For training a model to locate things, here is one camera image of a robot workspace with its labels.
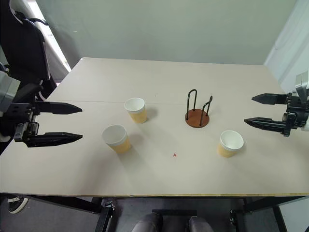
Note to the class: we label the black metal table frame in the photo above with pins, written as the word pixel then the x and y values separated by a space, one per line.
pixel 72 203

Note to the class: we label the dark rounded shape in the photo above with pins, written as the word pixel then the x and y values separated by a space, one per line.
pixel 147 223

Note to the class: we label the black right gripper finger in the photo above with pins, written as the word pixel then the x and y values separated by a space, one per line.
pixel 265 122
pixel 268 99

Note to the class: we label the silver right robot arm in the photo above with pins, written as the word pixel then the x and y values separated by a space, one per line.
pixel 303 83

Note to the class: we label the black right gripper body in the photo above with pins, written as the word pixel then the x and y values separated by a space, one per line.
pixel 295 113

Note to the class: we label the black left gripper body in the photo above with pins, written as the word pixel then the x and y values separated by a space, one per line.
pixel 21 113

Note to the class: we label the black and white sneaker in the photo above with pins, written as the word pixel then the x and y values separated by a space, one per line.
pixel 17 204

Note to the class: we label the tan paper cup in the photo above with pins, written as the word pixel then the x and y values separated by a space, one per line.
pixel 136 110
pixel 117 139
pixel 230 143

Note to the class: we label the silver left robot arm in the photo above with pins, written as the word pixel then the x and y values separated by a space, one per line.
pixel 7 90

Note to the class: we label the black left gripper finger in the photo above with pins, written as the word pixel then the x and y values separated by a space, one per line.
pixel 55 139
pixel 58 108

